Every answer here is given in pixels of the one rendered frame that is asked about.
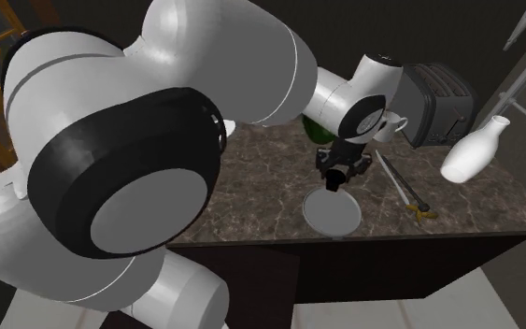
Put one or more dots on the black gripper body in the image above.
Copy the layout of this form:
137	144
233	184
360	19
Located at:
343	157

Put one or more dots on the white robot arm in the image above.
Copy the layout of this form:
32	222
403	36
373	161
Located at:
107	114

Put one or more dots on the green round vessel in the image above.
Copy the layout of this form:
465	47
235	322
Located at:
317	132

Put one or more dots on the white thin stick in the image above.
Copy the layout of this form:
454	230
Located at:
392	177

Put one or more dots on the white mug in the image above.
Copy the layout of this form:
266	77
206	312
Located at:
389	127

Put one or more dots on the grey round plate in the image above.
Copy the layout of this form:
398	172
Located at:
333	214

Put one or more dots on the black tool with yellow end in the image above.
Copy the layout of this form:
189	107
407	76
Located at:
408	187

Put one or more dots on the dark grey toaster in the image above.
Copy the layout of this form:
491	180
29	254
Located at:
435	109

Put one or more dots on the white vase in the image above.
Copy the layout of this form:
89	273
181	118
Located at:
470	152

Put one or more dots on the grey metal frame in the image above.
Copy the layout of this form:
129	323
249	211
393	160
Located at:
524	75

